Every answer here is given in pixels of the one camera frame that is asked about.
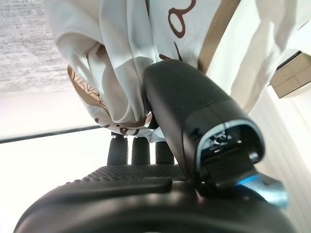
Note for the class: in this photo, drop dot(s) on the wooden nightstand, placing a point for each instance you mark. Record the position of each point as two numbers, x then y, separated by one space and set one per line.
294 77

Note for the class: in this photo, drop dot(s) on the cream garment with brown lettering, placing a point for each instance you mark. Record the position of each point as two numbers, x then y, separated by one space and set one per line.
116 48

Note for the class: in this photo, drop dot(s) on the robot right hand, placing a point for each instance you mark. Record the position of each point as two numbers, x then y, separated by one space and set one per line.
189 116

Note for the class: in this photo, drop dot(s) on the grey woven rug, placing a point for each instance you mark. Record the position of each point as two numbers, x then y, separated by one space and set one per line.
24 48

